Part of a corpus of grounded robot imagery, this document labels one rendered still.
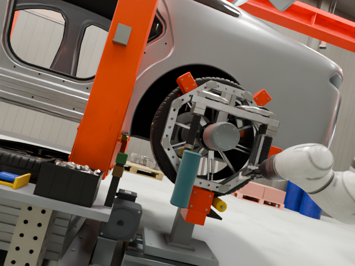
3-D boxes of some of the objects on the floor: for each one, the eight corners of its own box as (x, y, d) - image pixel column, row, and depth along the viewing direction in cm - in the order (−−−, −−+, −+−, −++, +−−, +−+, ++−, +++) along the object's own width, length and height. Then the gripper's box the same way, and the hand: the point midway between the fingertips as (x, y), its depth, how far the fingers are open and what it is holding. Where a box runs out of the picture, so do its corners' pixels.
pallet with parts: (156, 174, 714) (160, 160, 716) (164, 181, 621) (168, 164, 623) (102, 161, 680) (106, 145, 682) (101, 165, 587) (106, 148, 589)
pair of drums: (296, 209, 838) (302, 183, 843) (325, 221, 732) (332, 191, 737) (277, 205, 820) (283, 178, 826) (304, 216, 714) (311, 185, 719)
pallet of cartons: (264, 201, 809) (268, 186, 812) (286, 211, 715) (290, 193, 718) (223, 191, 774) (227, 174, 777) (240, 199, 681) (245, 181, 684)
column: (27, 310, 105) (61, 200, 107) (16, 328, 95) (53, 207, 97) (-1, 305, 103) (34, 194, 106) (-15, 322, 93) (24, 200, 96)
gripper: (292, 162, 97) (255, 171, 119) (260, 152, 94) (227, 163, 116) (291, 183, 95) (253, 188, 117) (257, 174, 92) (225, 181, 114)
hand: (244, 174), depth 113 cm, fingers closed
